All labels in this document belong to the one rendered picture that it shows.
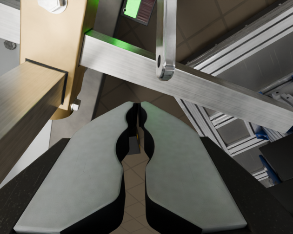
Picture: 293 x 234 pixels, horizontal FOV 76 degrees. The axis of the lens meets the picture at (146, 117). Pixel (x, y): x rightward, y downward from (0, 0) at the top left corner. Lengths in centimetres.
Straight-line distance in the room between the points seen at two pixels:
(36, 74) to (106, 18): 18
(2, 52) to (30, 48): 31
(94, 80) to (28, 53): 18
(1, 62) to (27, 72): 34
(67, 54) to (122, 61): 5
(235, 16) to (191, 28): 22
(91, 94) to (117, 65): 19
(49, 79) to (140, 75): 8
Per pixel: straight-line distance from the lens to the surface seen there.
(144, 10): 33
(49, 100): 17
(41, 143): 61
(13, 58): 51
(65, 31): 19
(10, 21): 22
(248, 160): 136
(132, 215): 208
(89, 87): 38
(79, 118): 42
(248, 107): 24
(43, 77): 18
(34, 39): 20
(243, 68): 98
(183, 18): 106
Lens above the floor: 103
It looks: 57 degrees down
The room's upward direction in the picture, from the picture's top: 178 degrees clockwise
